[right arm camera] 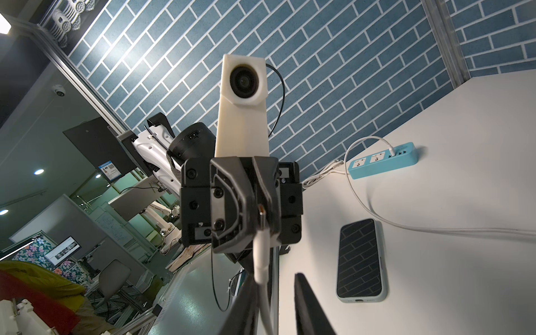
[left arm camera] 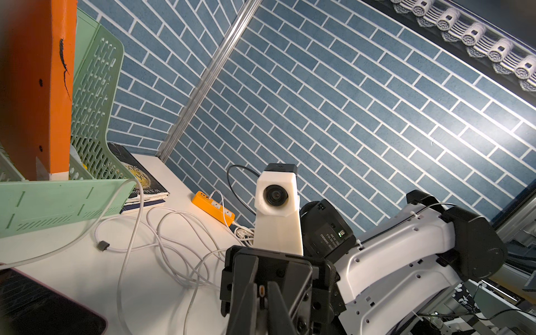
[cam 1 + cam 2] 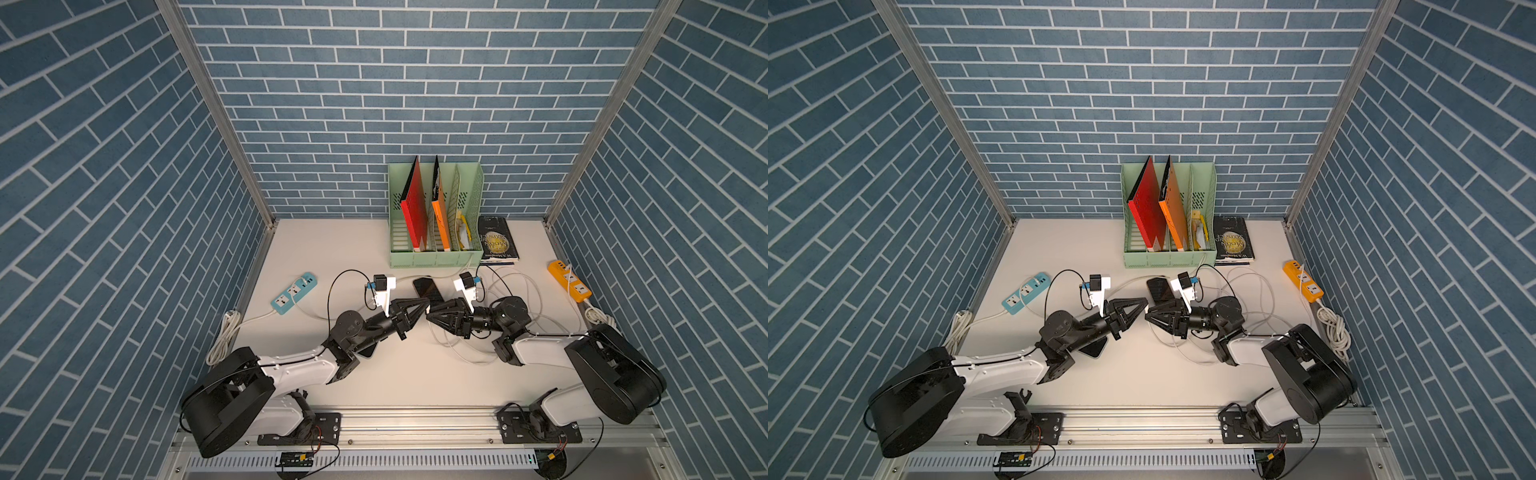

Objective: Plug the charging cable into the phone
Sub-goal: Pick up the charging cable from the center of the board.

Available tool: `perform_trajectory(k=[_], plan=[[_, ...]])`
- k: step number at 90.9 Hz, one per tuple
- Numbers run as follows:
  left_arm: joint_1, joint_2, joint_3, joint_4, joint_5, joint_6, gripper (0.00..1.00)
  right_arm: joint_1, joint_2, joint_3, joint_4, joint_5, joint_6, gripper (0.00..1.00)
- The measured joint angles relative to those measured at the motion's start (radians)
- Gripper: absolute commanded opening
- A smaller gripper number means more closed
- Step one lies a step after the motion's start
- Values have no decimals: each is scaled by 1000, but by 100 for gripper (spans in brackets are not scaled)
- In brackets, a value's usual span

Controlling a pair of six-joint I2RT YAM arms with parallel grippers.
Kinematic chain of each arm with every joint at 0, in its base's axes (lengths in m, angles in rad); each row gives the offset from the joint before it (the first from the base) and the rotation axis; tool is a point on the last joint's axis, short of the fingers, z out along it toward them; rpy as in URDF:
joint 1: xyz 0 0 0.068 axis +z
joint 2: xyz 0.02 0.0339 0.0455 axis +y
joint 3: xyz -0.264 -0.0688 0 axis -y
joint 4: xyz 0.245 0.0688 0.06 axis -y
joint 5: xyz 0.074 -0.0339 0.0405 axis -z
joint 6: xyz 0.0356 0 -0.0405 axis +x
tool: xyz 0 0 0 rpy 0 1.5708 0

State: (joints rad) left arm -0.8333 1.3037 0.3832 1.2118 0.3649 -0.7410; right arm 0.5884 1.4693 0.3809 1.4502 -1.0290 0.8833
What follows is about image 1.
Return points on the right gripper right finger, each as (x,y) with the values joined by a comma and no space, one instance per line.
(310,317)

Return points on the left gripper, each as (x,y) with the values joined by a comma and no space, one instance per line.
(226,201)

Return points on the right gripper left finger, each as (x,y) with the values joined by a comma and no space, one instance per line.
(242,319)

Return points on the phone with light blue case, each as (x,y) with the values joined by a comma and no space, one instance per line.
(360,273)

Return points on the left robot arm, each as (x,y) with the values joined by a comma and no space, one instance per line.
(162,154)

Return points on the teal power strip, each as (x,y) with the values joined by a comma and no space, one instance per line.
(404,156)

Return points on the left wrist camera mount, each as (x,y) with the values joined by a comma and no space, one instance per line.
(242,128)

